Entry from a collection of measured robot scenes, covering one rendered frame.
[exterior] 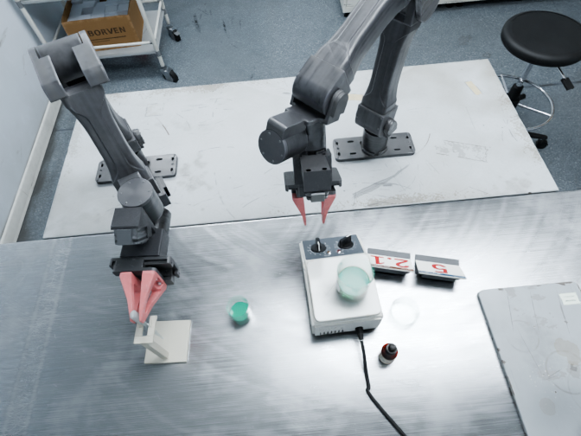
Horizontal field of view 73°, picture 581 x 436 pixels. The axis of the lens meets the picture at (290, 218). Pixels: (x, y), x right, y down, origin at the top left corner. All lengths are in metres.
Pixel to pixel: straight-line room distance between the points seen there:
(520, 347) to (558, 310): 0.11
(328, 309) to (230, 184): 0.42
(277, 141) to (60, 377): 0.61
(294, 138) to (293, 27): 2.50
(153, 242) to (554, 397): 0.73
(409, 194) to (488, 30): 2.38
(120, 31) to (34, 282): 2.00
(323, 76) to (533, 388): 0.64
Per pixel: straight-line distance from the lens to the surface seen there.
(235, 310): 0.80
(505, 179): 1.07
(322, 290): 0.73
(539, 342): 0.89
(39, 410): 0.92
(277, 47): 2.93
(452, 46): 3.04
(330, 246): 0.82
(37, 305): 0.99
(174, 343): 0.83
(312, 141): 0.68
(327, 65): 0.66
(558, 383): 0.89
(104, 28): 2.79
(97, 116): 0.72
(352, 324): 0.75
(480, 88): 1.27
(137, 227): 0.64
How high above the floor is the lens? 1.67
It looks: 58 degrees down
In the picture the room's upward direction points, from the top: 5 degrees counter-clockwise
